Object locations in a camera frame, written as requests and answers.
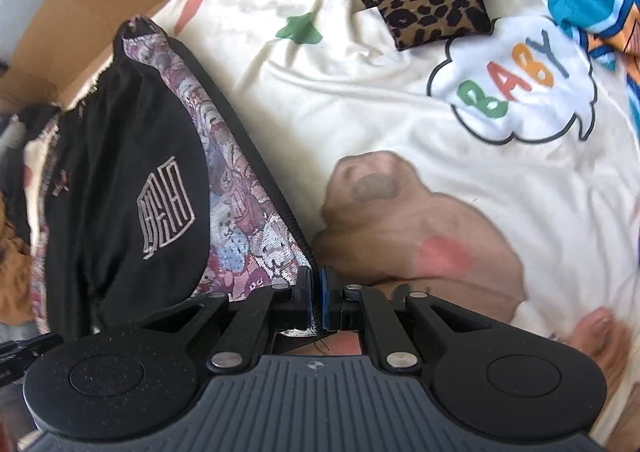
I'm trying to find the cream bear print bedsheet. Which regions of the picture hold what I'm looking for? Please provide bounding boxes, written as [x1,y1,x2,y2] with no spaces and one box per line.
[19,0,640,442]

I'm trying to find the brown crumpled garment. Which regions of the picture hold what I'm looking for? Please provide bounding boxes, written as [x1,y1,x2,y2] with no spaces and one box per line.
[0,202,34,326]

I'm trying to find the black shorts with bear pattern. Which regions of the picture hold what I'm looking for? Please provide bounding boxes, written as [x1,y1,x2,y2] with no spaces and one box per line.
[32,16,314,340]

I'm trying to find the flattened brown cardboard box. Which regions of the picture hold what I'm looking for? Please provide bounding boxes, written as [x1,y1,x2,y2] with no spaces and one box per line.
[1,0,168,105]

